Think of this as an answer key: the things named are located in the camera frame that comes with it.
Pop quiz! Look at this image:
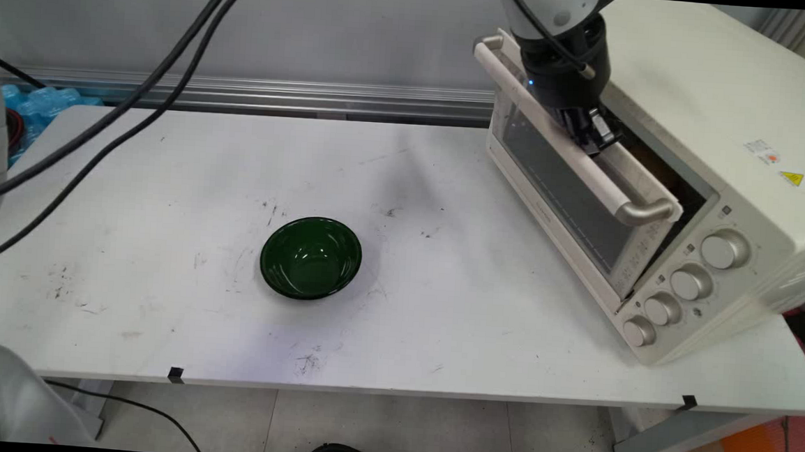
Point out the white toaster oven body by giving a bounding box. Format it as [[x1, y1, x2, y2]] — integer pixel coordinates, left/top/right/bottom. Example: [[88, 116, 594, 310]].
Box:
[[475, 0, 805, 375]]

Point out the grey rounded plastic casing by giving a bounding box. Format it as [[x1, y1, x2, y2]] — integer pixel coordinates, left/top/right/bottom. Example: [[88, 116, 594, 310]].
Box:
[[0, 344, 103, 448]]

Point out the thick black cable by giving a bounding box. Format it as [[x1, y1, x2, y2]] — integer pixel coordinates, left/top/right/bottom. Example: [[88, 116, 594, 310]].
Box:
[[0, 0, 241, 220], [0, 0, 257, 285]]

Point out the blue water bottle pack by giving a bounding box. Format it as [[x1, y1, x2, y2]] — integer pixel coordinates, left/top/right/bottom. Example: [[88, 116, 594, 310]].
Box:
[[0, 83, 104, 170]]

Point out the dark green bowl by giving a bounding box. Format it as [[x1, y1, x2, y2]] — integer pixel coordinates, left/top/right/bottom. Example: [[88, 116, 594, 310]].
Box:
[[257, 213, 365, 303]]

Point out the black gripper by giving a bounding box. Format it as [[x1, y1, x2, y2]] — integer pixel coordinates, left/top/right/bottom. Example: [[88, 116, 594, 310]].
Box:
[[513, 11, 631, 160]]

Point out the thin black floor cable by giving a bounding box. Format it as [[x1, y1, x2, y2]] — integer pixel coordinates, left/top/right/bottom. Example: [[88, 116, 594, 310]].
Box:
[[40, 379, 209, 452]]

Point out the round cream oven knob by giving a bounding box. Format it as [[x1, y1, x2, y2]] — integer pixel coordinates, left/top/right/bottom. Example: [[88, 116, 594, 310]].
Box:
[[621, 315, 659, 349], [699, 229, 752, 271], [642, 291, 684, 329], [668, 264, 715, 303]]

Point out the aluminium profile rail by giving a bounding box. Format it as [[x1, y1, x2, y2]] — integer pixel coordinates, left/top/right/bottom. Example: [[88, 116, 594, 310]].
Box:
[[0, 61, 497, 130]]

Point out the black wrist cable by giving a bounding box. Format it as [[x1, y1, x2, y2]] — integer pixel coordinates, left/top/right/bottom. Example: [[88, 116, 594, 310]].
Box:
[[497, 0, 601, 80]]

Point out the grey table leg beam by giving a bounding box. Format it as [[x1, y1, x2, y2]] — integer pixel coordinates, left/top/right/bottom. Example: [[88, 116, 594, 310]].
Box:
[[605, 405, 777, 452]]

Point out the white glass oven door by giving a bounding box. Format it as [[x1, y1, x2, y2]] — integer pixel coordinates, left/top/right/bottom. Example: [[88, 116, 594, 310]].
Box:
[[458, 28, 694, 319]]

